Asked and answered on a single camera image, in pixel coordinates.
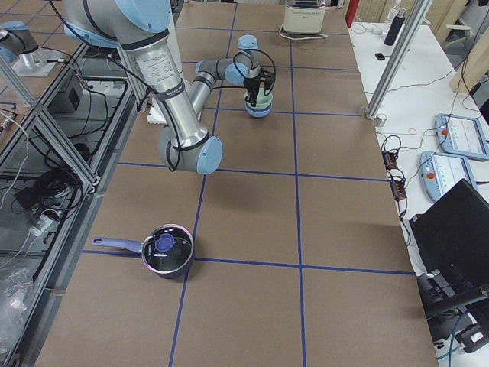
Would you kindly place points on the blue bowl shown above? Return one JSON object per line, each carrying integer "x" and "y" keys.
{"x": 258, "y": 113}

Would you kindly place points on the aluminium frame post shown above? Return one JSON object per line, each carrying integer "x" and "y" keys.
{"x": 402, "y": 45}

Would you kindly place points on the white pedestal column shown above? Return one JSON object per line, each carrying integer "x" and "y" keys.
{"x": 168, "y": 88}

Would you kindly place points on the black laptop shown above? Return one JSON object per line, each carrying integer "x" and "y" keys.
{"x": 452, "y": 236}

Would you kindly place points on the orange black adapter box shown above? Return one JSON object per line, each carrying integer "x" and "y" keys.
{"x": 390, "y": 160}

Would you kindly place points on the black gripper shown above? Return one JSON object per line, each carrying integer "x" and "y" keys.
{"x": 252, "y": 84}

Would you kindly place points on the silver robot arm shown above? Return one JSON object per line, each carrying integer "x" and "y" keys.
{"x": 19, "y": 47}
{"x": 141, "y": 28}

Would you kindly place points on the black water bottle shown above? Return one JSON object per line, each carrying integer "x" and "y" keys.
{"x": 395, "y": 27}

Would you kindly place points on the upper blue teach pendant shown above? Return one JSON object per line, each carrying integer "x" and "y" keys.
{"x": 461, "y": 135}

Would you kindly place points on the dark blue saucepan with lid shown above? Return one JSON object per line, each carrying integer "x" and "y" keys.
{"x": 168, "y": 251}

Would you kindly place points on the cream toaster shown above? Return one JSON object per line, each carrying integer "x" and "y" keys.
{"x": 304, "y": 16}

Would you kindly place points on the blue teach pendant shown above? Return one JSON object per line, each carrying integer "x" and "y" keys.
{"x": 461, "y": 135}
{"x": 440, "y": 172}

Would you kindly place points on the lower blue teach pendant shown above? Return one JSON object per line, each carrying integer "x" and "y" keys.
{"x": 440, "y": 172}

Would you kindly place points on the green bowl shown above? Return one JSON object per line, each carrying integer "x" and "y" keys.
{"x": 263, "y": 101}

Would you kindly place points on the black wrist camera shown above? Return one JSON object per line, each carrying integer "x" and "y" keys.
{"x": 268, "y": 78}

